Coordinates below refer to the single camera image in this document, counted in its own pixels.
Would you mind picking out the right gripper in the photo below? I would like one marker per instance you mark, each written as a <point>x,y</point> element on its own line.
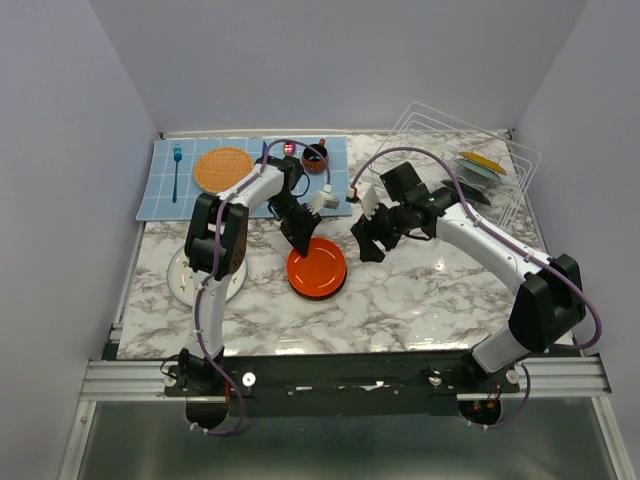
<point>366,229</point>

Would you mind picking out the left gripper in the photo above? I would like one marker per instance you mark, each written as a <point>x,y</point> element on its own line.
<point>300,233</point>

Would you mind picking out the orange plate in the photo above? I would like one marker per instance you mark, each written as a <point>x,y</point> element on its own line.
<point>324,268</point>

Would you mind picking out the black plate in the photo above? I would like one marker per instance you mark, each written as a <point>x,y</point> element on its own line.
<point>316,295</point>
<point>471,194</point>

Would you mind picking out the watermelon pattern plate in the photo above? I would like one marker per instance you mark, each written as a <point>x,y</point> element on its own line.
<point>181,283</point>

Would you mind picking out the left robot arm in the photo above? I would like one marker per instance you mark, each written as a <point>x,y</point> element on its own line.
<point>216,246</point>

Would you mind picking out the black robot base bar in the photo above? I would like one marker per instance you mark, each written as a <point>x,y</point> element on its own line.
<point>432,382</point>

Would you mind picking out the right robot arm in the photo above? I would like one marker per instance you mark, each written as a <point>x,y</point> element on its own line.
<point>548,291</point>

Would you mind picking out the brown ceramic mug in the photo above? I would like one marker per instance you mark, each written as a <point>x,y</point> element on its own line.
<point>315,158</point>

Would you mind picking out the iridescent spoon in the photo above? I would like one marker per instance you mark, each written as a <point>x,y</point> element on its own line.
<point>289,148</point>

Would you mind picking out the woven orange trivet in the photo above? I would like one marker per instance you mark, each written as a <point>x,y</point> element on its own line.
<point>221,168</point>

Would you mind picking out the plain yellow plate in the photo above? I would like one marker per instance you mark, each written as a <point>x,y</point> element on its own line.
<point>482,162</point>

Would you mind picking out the teal plate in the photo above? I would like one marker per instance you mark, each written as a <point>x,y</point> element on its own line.
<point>478,169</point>

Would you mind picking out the blue grid placemat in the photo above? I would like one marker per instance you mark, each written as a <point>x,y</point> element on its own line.
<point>157,202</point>

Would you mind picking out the blue fork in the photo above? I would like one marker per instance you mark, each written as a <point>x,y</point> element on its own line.
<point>177,157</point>

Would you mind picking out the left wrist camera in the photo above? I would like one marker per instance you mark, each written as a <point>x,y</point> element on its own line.
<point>323,199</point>

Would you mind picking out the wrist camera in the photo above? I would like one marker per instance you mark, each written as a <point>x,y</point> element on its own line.
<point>365,195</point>
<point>323,199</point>

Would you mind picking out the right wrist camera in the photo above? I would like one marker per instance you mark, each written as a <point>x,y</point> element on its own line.
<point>365,195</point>

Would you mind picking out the white wire dish rack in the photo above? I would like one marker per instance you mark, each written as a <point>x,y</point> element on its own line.
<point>424,127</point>

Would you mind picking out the aluminium frame rail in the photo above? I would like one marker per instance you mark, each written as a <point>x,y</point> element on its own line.
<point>568,377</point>

